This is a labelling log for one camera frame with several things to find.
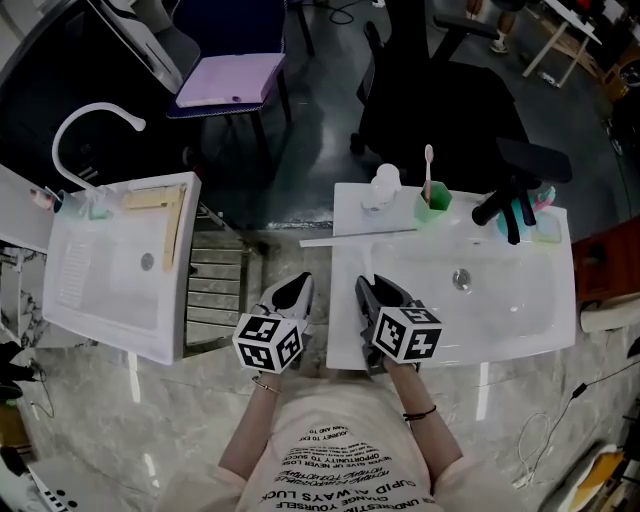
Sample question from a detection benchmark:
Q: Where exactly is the white basin on wooden cabinet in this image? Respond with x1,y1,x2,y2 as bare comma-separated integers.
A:
578,299,640,335

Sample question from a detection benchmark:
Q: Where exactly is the yellow bag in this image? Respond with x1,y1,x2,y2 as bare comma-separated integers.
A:
568,448,627,507

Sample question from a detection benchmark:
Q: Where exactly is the brown wooden cabinet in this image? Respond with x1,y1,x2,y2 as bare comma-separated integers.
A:
571,216,640,305

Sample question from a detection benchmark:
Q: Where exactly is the black faucet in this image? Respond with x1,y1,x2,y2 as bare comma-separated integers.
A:
471,174,545,246

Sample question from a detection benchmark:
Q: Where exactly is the person's right forearm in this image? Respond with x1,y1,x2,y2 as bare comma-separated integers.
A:
387,360,464,484

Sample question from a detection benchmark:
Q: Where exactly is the black office chair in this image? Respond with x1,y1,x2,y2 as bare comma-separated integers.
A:
348,13,574,204

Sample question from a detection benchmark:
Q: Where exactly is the black cable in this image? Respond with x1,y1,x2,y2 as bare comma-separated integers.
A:
528,358,640,482

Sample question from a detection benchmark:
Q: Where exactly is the light blue cup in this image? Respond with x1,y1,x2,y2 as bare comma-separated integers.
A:
496,199,535,242

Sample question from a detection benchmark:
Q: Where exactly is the person's left forearm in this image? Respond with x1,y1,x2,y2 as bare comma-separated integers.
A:
217,372,282,484

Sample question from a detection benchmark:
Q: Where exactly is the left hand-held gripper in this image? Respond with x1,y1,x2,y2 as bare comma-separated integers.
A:
231,271,316,376

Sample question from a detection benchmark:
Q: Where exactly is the metal rack between sinks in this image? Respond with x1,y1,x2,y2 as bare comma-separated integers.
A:
183,202,254,357

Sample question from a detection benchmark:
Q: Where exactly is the small teal cup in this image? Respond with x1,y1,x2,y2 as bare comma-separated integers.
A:
53,188,82,217

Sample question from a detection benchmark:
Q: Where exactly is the white cable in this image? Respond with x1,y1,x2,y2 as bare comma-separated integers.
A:
512,411,552,490

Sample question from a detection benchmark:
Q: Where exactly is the person's printed beige shirt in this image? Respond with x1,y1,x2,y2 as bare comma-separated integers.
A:
213,374,506,512

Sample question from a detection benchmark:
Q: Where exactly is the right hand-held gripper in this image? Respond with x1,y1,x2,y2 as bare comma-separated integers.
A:
354,273,444,377

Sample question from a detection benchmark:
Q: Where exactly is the clear soap pump bottle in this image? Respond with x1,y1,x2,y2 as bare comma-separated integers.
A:
360,163,402,215

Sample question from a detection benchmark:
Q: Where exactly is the white curved faucet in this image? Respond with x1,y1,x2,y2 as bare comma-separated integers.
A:
51,101,147,192

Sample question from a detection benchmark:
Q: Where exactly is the white sink basin right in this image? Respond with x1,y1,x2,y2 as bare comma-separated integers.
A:
325,181,577,372

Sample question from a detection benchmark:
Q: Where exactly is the blue chair with purple cushion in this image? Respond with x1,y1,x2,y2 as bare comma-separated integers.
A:
166,0,292,121

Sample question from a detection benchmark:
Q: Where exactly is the green hexagonal cup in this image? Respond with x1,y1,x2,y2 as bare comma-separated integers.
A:
413,180,454,224

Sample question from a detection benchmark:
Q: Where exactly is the thin gold bracelet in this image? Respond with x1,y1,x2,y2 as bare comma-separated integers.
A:
250,375,282,396

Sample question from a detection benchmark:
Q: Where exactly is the white sink basin with washboard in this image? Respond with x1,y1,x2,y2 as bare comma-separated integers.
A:
41,171,202,367

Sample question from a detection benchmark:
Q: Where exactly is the white table with wooden legs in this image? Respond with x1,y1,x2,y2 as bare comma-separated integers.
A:
521,0,605,90

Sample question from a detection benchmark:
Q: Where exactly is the pink toothbrush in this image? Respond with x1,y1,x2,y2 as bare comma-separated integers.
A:
423,143,435,207

